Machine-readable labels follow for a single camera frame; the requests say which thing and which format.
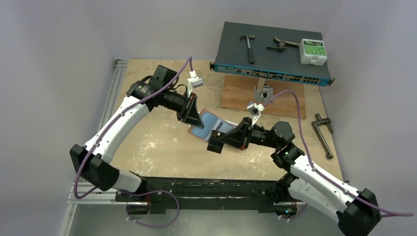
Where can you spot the white green electrical box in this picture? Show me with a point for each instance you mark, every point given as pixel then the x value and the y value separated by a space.
pixel 312 52

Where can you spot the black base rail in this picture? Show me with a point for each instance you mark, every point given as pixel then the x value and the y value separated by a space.
pixel 265 196

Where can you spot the blue network switch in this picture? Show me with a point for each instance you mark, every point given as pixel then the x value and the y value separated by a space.
pixel 232 55

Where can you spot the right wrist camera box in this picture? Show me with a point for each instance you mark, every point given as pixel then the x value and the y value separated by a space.
pixel 255 110

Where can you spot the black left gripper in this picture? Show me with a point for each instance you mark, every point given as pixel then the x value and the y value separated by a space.
pixel 188 113

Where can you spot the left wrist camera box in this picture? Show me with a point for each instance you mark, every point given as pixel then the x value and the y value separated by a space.
pixel 194 82

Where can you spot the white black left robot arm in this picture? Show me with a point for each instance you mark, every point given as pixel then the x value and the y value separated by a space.
pixel 92 161

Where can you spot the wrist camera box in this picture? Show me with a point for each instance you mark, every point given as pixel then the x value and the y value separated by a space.
pixel 255 110
pixel 194 82

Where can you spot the tan leather card holder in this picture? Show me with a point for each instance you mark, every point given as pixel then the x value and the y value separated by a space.
pixel 211 122

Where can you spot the plywood board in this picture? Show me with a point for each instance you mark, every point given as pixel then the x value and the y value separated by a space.
pixel 238 91

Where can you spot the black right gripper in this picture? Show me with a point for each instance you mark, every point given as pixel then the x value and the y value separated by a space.
pixel 244 132

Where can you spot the grey metal stand bracket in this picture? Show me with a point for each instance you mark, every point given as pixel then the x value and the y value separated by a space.
pixel 262 91

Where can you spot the small hammer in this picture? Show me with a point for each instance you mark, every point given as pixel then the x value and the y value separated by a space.
pixel 250 54

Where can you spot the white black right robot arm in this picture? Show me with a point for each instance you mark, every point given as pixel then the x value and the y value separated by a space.
pixel 351 209

